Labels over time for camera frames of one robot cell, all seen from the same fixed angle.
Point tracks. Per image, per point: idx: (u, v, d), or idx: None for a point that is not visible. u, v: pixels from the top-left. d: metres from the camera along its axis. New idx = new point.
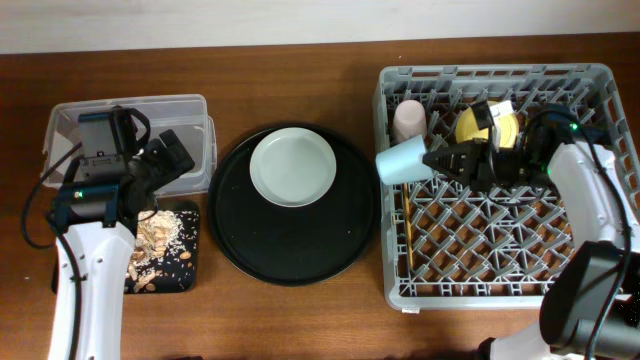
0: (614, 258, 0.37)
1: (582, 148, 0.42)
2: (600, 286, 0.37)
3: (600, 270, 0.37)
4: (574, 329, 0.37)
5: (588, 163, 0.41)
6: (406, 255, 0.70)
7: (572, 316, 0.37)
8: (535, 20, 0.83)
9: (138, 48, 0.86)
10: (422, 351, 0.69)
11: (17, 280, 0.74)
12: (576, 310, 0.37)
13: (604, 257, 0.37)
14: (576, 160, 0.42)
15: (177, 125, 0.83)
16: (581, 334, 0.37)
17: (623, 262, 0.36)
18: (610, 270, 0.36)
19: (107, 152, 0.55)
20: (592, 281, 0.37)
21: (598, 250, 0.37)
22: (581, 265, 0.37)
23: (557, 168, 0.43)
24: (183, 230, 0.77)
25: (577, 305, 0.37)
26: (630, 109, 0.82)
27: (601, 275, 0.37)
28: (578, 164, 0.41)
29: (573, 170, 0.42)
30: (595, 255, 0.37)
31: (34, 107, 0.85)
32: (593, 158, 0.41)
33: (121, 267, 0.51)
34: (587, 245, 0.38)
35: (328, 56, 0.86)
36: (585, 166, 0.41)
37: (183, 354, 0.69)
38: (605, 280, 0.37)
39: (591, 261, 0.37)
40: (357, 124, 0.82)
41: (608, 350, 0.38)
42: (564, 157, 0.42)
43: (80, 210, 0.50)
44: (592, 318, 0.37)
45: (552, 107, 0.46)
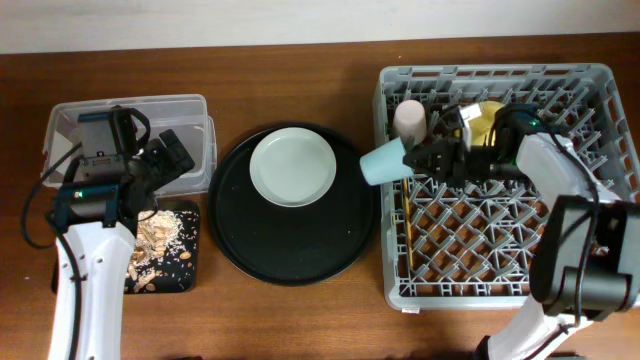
0: (586, 205, 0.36)
1: (545, 137, 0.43)
2: (578, 234, 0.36)
3: (576, 218, 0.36)
4: (559, 283, 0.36)
5: (551, 144, 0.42)
6: (406, 255, 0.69)
7: (556, 269, 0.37)
8: (535, 21, 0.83)
9: (137, 48, 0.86)
10: (423, 351, 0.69)
11: (16, 280, 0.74)
12: (558, 262, 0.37)
13: (577, 205, 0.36)
14: (538, 144, 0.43)
15: (176, 124, 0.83)
16: (564, 287, 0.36)
17: (594, 207, 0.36)
18: (586, 218, 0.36)
19: (107, 152, 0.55)
20: (570, 230, 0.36)
21: (572, 200, 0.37)
22: (557, 216, 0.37)
23: (526, 157, 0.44)
24: (183, 230, 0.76)
25: (559, 256, 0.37)
26: (629, 109, 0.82)
27: (578, 223, 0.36)
28: (539, 147, 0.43)
29: (535, 151, 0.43)
30: (568, 205, 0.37)
31: (34, 106, 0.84)
32: (555, 140, 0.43)
33: (121, 266, 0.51)
34: (562, 198, 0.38)
35: (329, 56, 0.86)
36: (546, 146, 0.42)
37: (183, 355, 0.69)
38: (581, 228, 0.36)
39: (566, 211, 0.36)
40: (357, 123, 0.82)
41: (596, 303, 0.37)
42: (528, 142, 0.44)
43: (80, 210, 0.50)
44: (573, 271, 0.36)
45: (518, 105, 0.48)
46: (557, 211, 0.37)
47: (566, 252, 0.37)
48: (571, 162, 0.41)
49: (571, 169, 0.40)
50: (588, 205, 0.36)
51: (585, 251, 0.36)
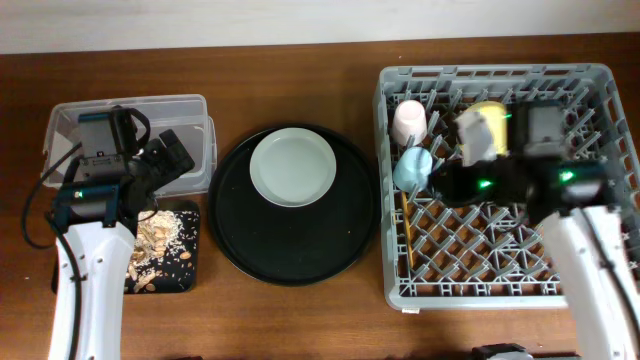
0: None
1: (580, 214, 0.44)
2: None
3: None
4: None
5: (584, 251, 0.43)
6: (406, 254, 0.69)
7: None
8: (535, 21, 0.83)
9: (138, 48, 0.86)
10: (423, 351, 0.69)
11: (17, 280, 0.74)
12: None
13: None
14: (573, 250, 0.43)
15: (176, 125, 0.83)
16: None
17: None
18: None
19: (107, 152, 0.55)
20: None
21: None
22: None
23: (554, 243, 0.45)
24: (183, 230, 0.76)
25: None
26: (629, 109, 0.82)
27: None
28: (576, 256, 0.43)
29: (567, 256, 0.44)
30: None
31: (34, 107, 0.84)
32: (589, 244, 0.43)
33: (121, 266, 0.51)
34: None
35: (328, 57, 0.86)
36: (590, 262, 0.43)
37: (183, 355, 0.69)
38: None
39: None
40: (357, 124, 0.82)
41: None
42: (567, 229, 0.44)
43: (80, 210, 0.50)
44: None
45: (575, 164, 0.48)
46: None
47: None
48: (620, 296, 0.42)
49: (621, 318, 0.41)
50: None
51: None
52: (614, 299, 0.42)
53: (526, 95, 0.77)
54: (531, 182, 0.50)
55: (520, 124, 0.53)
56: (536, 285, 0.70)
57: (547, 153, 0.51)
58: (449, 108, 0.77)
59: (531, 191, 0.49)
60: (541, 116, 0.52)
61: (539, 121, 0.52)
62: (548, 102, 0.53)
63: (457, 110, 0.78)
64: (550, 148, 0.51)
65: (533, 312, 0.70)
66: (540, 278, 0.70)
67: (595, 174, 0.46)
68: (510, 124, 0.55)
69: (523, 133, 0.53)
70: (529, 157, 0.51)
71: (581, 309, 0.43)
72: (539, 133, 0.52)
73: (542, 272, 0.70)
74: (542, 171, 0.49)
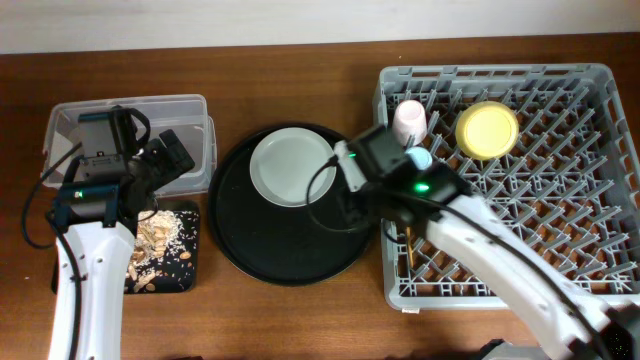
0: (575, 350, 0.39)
1: (453, 217, 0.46)
2: None
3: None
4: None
5: (473, 237, 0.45)
6: (406, 255, 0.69)
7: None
8: (535, 21, 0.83)
9: (138, 48, 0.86)
10: (422, 351, 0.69)
11: (17, 280, 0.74)
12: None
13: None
14: (461, 240, 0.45)
15: (177, 125, 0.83)
16: None
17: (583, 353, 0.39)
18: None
19: (107, 152, 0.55)
20: None
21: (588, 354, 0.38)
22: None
23: (451, 245, 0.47)
24: (183, 230, 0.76)
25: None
26: (630, 109, 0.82)
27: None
28: (467, 246, 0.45)
29: (463, 249, 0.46)
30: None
31: (35, 107, 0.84)
32: (475, 229, 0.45)
33: (121, 266, 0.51)
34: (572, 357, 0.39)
35: (328, 56, 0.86)
36: (479, 244, 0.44)
37: (183, 355, 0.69)
38: None
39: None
40: (357, 124, 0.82)
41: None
42: (445, 230, 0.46)
43: (80, 210, 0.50)
44: None
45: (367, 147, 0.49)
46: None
47: None
48: (522, 262, 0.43)
49: (535, 282, 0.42)
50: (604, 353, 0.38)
51: None
52: (518, 266, 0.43)
53: (526, 95, 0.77)
54: (402, 209, 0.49)
55: (367, 160, 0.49)
56: None
57: (404, 172, 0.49)
58: (449, 108, 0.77)
59: (405, 218, 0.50)
60: (382, 145, 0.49)
61: (380, 151, 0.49)
62: (376, 129, 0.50)
63: (456, 110, 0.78)
64: (401, 166, 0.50)
65: None
66: None
67: (445, 175, 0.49)
68: (356, 161, 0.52)
69: (372, 169, 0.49)
70: (385, 183, 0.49)
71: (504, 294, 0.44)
72: (386, 160, 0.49)
73: None
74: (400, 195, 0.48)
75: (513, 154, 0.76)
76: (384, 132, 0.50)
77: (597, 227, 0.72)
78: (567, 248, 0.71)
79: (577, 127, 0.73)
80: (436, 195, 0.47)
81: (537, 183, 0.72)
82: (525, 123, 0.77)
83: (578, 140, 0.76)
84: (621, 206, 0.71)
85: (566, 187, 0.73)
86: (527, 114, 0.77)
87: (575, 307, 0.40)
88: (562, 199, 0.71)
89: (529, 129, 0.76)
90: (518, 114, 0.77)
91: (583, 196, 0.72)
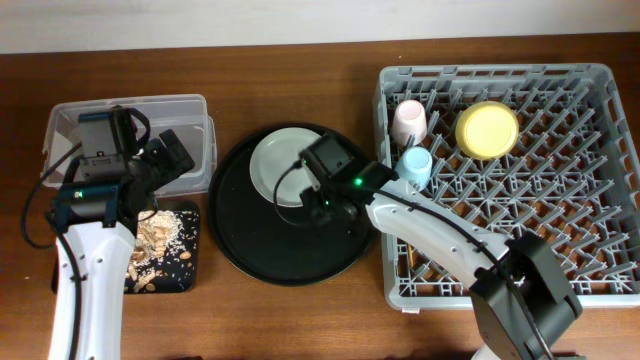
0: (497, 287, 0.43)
1: (381, 196, 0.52)
2: (509, 307, 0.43)
3: (500, 297, 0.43)
4: (530, 350, 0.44)
5: (400, 208, 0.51)
6: (406, 254, 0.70)
7: (522, 343, 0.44)
8: (535, 21, 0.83)
9: (138, 48, 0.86)
10: (423, 351, 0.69)
11: (16, 281, 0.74)
12: (518, 335, 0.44)
13: (496, 291, 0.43)
14: (391, 211, 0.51)
15: (176, 124, 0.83)
16: (530, 342, 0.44)
17: (501, 287, 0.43)
18: (505, 292, 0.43)
19: (107, 152, 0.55)
20: (505, 313, 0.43)
21: (490, 282, 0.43)
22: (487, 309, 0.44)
23: (386, 223, 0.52)
24: (183, 230, 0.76)
25: (515, 331, 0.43)
26: (630, 108, 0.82)
27: (507, 300, 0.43)
28: (397, 217, 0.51)
29: (393, 221, 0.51)
30: (490, 289, 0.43)
31: (34, 107, 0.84)
32: (399, 200, 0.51)
33: (122, 266, 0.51)
34: (479, 288, 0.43)
35: (328, 56, 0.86)
36: (401, 213, 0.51)
37: (183, 355, 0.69)
38: (506, 304, 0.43)
39: (494, 304, 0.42)
40: (357, 124, 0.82)
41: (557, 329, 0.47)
42: (378, 210, 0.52)
43: (80, 209, 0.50)
44: (526, 333, 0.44)
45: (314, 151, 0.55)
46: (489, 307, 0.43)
47: (513, 324, 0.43)
48: (436, 218, 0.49)
49: (445, 231, 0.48)
50: (500, 281, 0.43)
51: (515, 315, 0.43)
52: (433, 224, 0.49)
53: (526, 95, 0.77)
54: (348, 203, 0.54)
55: (315, 166, 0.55)
56: None
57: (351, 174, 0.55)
58: (449, 108, 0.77)
59: (351, 211, 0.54)
60: (327, 151, 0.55)
61: (327, 157, 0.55)
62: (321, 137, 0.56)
63: (457, 110, 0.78)
64: (347, 166, 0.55)
65: None
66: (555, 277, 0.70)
67: (376, 165, 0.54)
68: (309, 169, 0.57)
69: (321, 174, 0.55)
70: (333, 184, 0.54)
71: (430, 250, 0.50)
72: (333, 162, 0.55)
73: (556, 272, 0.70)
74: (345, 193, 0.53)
75: (513, 154, 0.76)
76: (330, 139, 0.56)
77: (596, 227, 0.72)
78: (567, 248, 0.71)
79: (577, 127, 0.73)
80: (369, 182, 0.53)
81: (537, 183, 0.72)
82: (526, 123, 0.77)
83: (578, 140, 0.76)
84: (621, 206, 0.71)
85: (566, 187, 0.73)
86: (527, 114, 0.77)
87: (480, 241, 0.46)
88: (562, 199, 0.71)
89: (529, 129, 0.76)
90: (518, 114, 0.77)
91: (583, 196, 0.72)
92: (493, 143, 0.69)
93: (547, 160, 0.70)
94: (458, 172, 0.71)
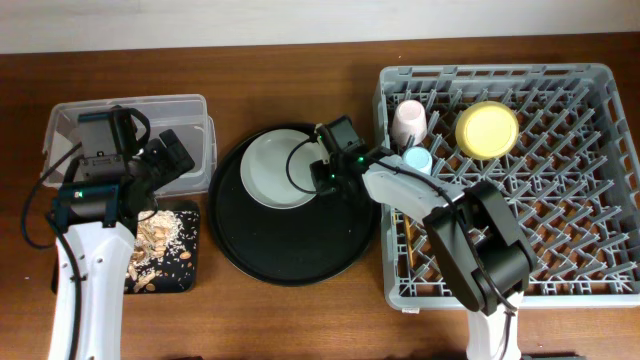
0: (445, 217, 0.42)
1: (380, 167, 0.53)
2: (456, 240, 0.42)
3: (448, 229, 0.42)
4: (479, 289, 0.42)
5: (387, 172, 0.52)
6: (406, 254, 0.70)
7: (469, 278, 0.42)
8: (534, 20, 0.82)
9: (137, 47, 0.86)
10: (423, 350, 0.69)
11: (16, 280, 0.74)
12: (466, 270, 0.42)
13: (442, 221, 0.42)
14: (379, 176, 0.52)
15: (176, 124, 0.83)
16: (481, 285, 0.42)
17: (449, 218, 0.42)
18: (452, 224, 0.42)
19: (107, 152, 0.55)
20: (452, 244, 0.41)
21: (439, 214, 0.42)
22: (435, 239, 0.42)
23: (376, 190, 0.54)
24: (183, 230, 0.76)
25: (461, 265, 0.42)
26: (630, 108, 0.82)
27: (453, 231, 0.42)
28: (381, 181, 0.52)
29: (379, 184, 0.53)
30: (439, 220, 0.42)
31: (34, 106, 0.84)
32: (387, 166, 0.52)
33: (121, 267, 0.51)
34: (430, 220, 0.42)
35: (328, 56, 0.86)
36: (386, 177, 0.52)
37: (183, 355, 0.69)
38: (454, 235, 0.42)
39: (439, 232, 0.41)
40: (357, 123, 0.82)
41: (513, 278, 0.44)
42: (370, 177, 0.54)
43: (80, 210, 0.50)
44: (478, 273, 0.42)
45: (331, 125, 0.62)
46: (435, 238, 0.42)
47: (462, 259, 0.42)
48: (414, 177, 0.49)
49: (415, 183, 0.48)
50: (448, 214, 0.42)
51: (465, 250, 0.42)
52: (409, 181, 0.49)
53: (526, 95, 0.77)
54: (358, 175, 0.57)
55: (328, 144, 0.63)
56: (537, 285, 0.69)
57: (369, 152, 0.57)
58: (449, 108, 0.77)
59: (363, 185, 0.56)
60: (341, 133, 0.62)
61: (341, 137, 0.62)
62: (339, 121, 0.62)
63: (457, 110, 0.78)
64: (356, 147, 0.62)
65: (534, 313, 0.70)
66: (568, 277, 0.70)
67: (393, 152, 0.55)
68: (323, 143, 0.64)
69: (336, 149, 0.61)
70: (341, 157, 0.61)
71: (404, 205, 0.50)
72: (344, 141, 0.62)
73: (569, 272, 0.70)
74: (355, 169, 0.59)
75: (513, 154, 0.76)
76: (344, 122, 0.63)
77: (597, 227, 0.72)
78: (567, 248, 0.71)
79: (577, 127, 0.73)
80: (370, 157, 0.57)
81: (537, 183, 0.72)
82: (526, 122, 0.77)
83: (578, 140, 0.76)
84: (621, 206, 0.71)
85: (566, 187, 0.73)
86: (527, 114, 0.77)
87: (441, 188, 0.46)
88: (562, 199, 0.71)
89: (529, 129, 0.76)
90: (518, 114, 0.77)
91: (583, 196, 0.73)
92: (491, 143, 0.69)
93: (547, 160, 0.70)
94: (458, 171, 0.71)
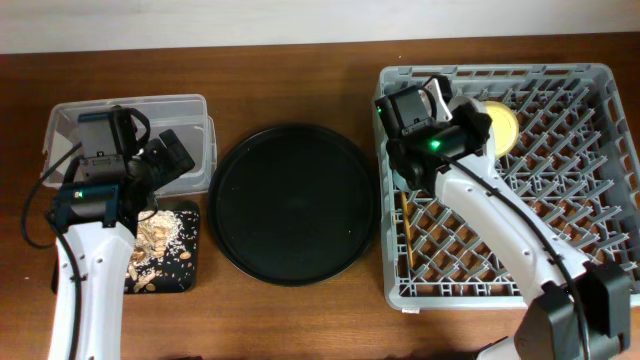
0: (565, 303, 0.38)
1: (455, 151, 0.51)
2: (564, 322, 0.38)
3: (562, 314, 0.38)
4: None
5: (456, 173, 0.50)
6: (406, 254, 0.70)
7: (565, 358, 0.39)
8: (535, 21, 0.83)
9: (137, 47, 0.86)
10: (423, 351, 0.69)
11: (16, 280, 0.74)
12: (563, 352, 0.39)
13: (559, 305, 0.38)
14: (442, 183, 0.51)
15: (176, 124, 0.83)
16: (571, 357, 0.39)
17: (568, 307, 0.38)
18: (566, 305, 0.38)
19: (107, 152, 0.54)
20: (557, 332, 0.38)
21: (559, 299, 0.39)
22: (539, 319, 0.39)
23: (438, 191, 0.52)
24: (183, 230, 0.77)
25: (562, 346, 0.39)
26: (630, 108, 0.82)
27: (566, 316, 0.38)
28: (447, 189, 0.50)
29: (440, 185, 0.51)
30: (454, 140, 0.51)
31: (34, 106, 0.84)
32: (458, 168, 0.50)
33: (121, 266, 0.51)
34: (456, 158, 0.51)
35: (329, 57, 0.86)
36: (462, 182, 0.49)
37: (183, 355, 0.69)
38: (560, 318, 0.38)
39: (552, 315, 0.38)
40: (357, 123, 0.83)
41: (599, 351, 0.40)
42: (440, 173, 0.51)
43: (80, 210, 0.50)
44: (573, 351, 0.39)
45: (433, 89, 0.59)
46: (450, 171, 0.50)
47: (560, 338, 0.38)
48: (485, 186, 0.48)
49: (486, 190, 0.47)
50: (562, 295, 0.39)
51: (571, 329, 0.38)
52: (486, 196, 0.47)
53: (526, 95, 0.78)
54: (415, 161, 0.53)
55: (391, 114, 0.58)
56: None
57: (421, 129, 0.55)
58: None
59: (417, 171, 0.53)
60: (406, 103, 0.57)
61: (404, 106, 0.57)
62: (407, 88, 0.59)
63: None
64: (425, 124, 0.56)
65: None
66: None
67: (452, 128, 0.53)
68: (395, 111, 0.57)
69: (395, 124, 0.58)
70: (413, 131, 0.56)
71: (468, 213, 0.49)
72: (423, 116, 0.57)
73: None
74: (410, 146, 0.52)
75: (513, 154, 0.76)
76: (416, 92, 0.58)
77: (597, 227, 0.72)
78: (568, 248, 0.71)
79: (577, 127, 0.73)
80: (446, 136, 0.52)
81: (537, 183, 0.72)
82: (526, 122, 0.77)
83: (578, 140, 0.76)
84: (621, 206, 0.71)
85: (566, 187, 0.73)
86: (527, 114, 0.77)
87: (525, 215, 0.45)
88: (562, 199, 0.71)
89: (529, 129, 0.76)
90: (518, 114, 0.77)
91: (583, 196, 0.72)
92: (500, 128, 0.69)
93: (547, 160, 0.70)
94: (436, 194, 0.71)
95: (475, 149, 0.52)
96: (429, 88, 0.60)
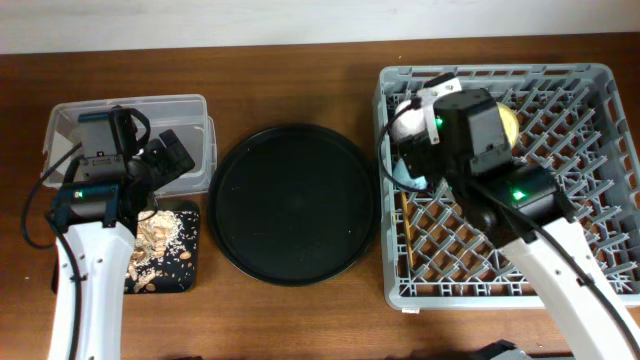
0: None
1: (537, 202, 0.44)
2: None
3: None
4: None
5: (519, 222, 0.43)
6: (406, 254, 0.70)
7: None
8: (535, 21, 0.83)
9: (138, 48, 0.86)
10: (422, 351, 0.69)
11: (16, 280, 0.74)
12: None
13: None
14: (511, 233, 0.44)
15: (177, 125, 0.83)
16: None
17: None
18: None
19: (107, 152, 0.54)
20: None
21: None
22: None
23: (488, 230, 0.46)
24: (183, 230, 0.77)
25: None
26: (630, 108, 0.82)
27: None
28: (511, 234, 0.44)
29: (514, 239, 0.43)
30: (536, 185, 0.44)
31: (35, 107, 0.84)
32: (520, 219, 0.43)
33: (121, 266, 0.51)
34: (537, 211, 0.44)
35: (329, 57, 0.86)
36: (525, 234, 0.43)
37: (183, 355, 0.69)
38: None
39: None
40: (357, 123, 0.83)
41: None
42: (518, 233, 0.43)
43: (80, 210, 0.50)
44: None
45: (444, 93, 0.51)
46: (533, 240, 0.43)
47: None
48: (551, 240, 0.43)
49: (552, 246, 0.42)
50: None
51: None
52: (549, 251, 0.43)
53: (526, 95, 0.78)
54: (485, 208, 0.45)
55: (457, 132, 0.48)
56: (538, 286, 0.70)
57: (490, 167, 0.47)
58: None
59: (488, 219, 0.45)
60: (480, 123, 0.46)
61: (478, 129, 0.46)
62: (481, 100, 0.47)
63: None
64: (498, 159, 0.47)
65: (533, 312, 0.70)
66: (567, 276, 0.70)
67: (530, 167, 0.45)
68: (454, 133, 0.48)
69: (463, 148, 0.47)
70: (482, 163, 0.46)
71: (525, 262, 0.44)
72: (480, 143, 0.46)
73: None
74: (482, 192, 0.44)
75: (513, 154, 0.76)
76: (494, 109, 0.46)
77: (597, 227, 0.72)
78: None
79: (577, 127, 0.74)
80: (528, 182, 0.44)
81: None
82: (526, 123, 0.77)
83: (578, 140, 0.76)
84: (621, 206, 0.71)
85: (566, 187, 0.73)
86: (527, 114, 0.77)
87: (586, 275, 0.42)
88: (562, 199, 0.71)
89: (529, 129, 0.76)
90: (518, 114, 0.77)
91: (583, 196, 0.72)
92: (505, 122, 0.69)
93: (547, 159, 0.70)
94: (436, 194, 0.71)
95: (557, 202, 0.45)
96: (477, 96, 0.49)
